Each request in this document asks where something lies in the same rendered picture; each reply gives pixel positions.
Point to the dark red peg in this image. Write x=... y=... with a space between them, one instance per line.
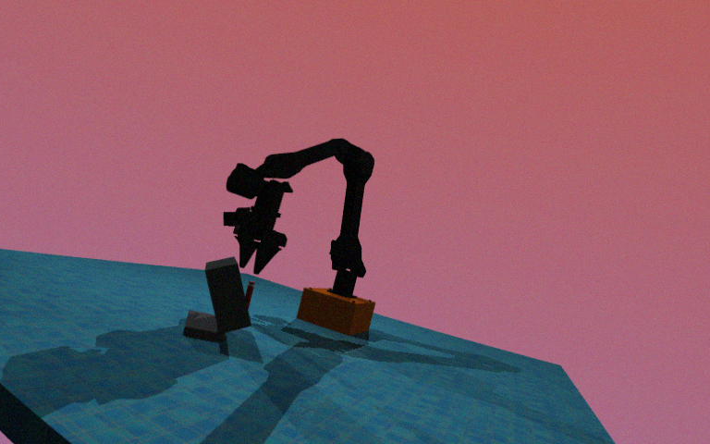
x=249 y=293

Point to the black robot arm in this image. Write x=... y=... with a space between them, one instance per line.
x=357 y=168

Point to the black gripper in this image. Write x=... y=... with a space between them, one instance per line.
x=270 y=239

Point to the dark grey sloped panel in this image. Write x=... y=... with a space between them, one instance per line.
x=228 y=300

